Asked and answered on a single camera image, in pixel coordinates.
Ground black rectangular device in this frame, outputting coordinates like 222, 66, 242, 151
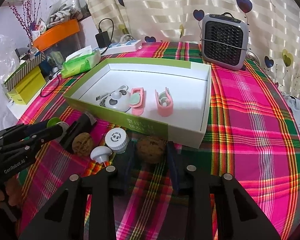
59, 112, 96, 154

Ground black power adapter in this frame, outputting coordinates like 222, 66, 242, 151
95, 31, 110, 48

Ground green white cardboard box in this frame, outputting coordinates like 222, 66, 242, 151
64, 57, 211, 148

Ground grey mini heater fan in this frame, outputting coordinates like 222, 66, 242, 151
201, 12, 249, 70

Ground green tissue pack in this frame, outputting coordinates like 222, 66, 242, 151
61, 46, 101, 79

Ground clear plastic storage bin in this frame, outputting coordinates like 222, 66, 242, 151
44, 33, 83, 68

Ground white panda round gadget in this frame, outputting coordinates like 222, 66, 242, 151
104, 85, 130, 112

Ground purple dried flower branches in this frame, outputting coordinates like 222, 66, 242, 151
7, 0, 42, 43

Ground pink green clip case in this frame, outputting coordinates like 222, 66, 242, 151
129, 88, 145, 116

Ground white mushroom shaped plug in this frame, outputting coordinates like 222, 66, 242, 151
90, 146, 112, 166

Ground heart pattern curtain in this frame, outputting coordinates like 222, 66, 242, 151
85, 0, 300, 98

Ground pink nail clipper case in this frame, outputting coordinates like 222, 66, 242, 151
155, 87, 173, 117

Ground yellow box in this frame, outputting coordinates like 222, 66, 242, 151
7, 66, 46, 105

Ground black cable on table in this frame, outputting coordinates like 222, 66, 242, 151
39, 69, 63, 98

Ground person's left hand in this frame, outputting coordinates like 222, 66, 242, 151
0, 177, 22, 206

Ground striped box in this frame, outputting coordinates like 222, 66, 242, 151
3, 53, 46, 92

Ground plaid tablecloth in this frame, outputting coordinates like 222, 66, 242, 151
17, 42, 300, 239

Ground brown walnut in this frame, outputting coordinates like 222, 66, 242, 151
136, 136, 166, 164
72, 133, 94, 157

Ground orange storage bin lid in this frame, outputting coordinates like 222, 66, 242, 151
33, 19, 80, 51

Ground white blue power strip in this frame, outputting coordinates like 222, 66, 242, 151
103, 40, 142, 56

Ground green white spool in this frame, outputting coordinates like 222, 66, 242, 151
46, 117, 69, 132

